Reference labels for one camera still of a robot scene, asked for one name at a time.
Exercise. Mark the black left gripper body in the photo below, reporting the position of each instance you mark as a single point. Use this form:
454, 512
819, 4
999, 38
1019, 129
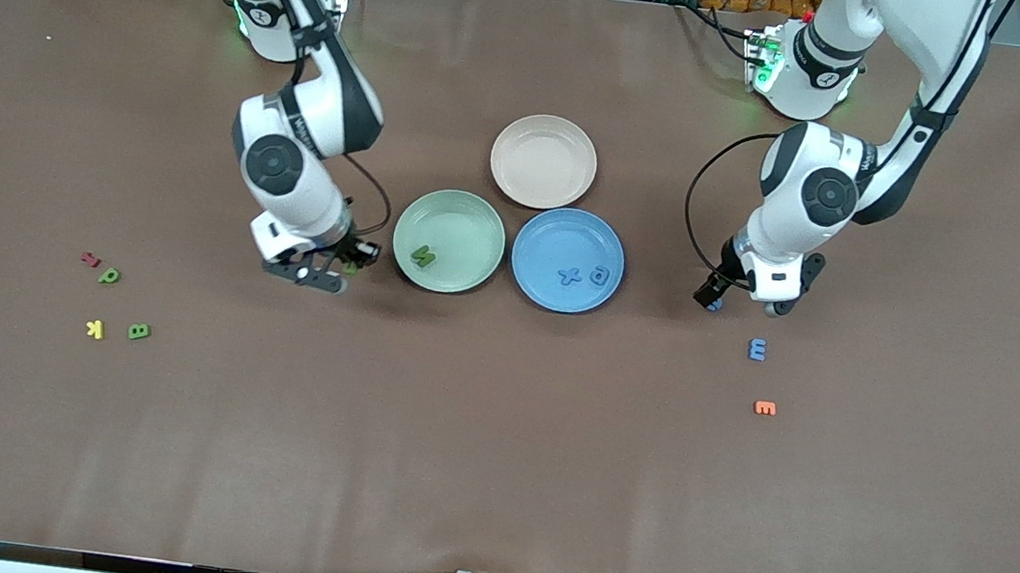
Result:
728, 260

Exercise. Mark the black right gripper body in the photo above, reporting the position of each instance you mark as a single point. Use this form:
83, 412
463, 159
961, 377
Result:
346, 250

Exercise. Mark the blue foam letter c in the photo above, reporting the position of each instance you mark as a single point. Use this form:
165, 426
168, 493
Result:
714, 306

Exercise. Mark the green foam letter u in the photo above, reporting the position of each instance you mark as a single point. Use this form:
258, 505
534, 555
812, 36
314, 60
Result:
351, 269

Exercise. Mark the green foam letter N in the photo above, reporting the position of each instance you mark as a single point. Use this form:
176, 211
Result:
424, 257

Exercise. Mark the blue foam letter E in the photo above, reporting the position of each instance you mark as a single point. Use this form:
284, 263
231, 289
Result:
757, 350

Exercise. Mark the blue foam letter a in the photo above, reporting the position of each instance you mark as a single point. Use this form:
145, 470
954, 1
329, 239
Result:
609, 277

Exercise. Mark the blue foam letter X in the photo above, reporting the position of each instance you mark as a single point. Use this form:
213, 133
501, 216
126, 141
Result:
570, 276

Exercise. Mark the green foam letter B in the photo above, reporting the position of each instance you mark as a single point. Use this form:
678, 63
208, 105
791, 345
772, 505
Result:
138, 331

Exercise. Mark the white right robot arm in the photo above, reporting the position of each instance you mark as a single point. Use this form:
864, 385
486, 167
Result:
298, 192

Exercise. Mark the pale green plate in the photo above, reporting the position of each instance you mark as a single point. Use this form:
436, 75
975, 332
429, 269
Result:
464, 223

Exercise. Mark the orange foam letter E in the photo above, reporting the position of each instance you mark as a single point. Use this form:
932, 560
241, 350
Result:
765, 408

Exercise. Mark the blue plate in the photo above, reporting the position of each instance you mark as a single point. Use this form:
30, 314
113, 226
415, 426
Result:
545, 242

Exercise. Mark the pale pink plate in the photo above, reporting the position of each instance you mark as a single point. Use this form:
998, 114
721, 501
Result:
543, 162

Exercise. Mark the brown table cover mat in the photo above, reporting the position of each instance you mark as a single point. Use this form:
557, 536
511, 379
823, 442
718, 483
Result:
491, 440

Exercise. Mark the green foam letter p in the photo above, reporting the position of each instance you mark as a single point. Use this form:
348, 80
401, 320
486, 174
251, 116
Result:
109, 277

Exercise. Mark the red foam letter I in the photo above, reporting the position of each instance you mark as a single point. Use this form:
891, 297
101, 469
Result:
91, 259

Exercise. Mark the yellow foam letter k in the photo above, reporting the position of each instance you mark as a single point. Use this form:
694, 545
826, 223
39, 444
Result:
99, 330

